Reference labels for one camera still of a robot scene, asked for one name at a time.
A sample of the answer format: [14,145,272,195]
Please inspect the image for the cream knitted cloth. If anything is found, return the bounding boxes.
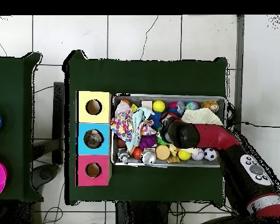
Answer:
[180,107,224,127]

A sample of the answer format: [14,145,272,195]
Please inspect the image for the black and white soccer ball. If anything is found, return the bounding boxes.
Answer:
[203,148,218,162]

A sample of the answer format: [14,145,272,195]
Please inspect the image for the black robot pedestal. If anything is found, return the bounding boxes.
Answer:
[115,201,171,224]

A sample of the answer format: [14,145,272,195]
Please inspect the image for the blue spiky ball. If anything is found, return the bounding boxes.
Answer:
[149,111,164,131]

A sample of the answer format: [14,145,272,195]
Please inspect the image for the crushed silver metal can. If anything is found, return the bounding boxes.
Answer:
[141,150,157,166]

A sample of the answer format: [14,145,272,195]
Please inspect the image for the black floor cable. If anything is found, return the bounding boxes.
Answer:
[226,120,280,128]

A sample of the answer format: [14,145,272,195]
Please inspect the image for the colourful spotted cloth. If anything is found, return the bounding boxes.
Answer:
[110,108,134,142]

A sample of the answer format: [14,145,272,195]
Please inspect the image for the black stand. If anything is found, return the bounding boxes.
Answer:
[31,81,65,190]

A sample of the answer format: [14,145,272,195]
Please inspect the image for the clear plastic bottle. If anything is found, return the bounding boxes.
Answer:
[176,100,187,116]

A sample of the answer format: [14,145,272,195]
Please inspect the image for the wooden box with three holes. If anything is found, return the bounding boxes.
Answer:
[75,90,113,187]

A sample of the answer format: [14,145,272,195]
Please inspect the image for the crushed bottle with blue label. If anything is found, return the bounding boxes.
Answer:
[83,129,104,149]

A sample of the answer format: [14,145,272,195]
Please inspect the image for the shallow clear mesh bin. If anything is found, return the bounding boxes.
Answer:
[110,93,228,168]

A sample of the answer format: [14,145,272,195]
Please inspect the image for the light teal cloth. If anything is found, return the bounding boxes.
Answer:
[125,106,156,152]

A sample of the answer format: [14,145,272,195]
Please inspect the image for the yellow ball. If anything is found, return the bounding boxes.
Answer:
[152,100,166,113]

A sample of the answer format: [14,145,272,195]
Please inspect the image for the dark green table cloth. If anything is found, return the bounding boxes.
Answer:
[62,49,228,206]
[0,52,44,203]

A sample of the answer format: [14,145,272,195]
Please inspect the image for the globe print ball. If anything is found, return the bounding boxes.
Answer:
[185,100,200,111]

